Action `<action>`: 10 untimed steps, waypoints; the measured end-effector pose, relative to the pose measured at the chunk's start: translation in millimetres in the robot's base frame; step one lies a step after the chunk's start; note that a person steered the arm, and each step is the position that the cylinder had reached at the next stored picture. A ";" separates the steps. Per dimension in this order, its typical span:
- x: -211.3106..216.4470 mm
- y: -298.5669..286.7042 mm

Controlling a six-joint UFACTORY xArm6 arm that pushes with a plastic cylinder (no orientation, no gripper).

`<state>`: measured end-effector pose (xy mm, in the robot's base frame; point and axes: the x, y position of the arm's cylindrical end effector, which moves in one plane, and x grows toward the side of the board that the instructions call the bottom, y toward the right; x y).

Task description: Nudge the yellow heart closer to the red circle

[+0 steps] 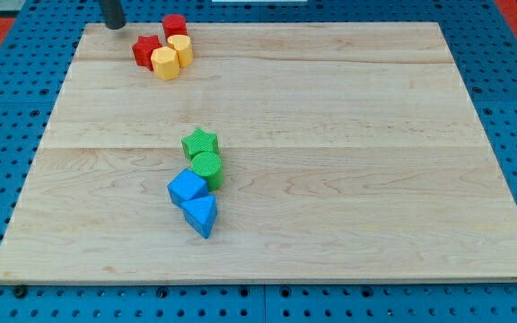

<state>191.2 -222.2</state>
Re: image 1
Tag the red star block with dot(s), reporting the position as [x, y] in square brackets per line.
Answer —
[143, 49]

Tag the yellow heart block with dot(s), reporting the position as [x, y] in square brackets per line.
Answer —
[182, 44]

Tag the red cylinder block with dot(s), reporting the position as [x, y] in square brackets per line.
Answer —
[174, 24]

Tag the blue cube block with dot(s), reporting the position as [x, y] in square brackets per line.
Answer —
[186, 186]

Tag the green cylinder block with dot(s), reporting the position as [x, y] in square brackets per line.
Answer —
[209, 166]

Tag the blue triangle block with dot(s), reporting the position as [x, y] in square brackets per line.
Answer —
[200, 214]

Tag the green star block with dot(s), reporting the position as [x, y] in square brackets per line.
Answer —
[199, 141]

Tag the wooden board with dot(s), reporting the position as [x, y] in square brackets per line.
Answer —
[352, 154]

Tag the yellow hexagon block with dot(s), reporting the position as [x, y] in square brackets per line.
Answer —
[165, 62]

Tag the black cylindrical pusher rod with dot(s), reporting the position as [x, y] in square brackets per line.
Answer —
[113, 14]

